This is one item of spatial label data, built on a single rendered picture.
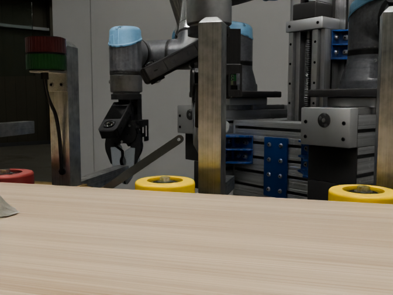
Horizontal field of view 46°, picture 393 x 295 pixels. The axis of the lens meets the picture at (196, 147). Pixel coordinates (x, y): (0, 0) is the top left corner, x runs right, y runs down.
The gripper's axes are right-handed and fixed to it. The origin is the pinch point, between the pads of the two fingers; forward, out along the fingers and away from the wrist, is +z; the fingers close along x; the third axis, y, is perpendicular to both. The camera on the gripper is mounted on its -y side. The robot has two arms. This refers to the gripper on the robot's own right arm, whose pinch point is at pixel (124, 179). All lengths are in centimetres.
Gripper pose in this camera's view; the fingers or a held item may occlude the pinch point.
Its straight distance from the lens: 111.3
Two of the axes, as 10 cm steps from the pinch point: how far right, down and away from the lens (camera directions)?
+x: -9.6, -0.3, 2.7
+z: 0.0, 9.9, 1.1
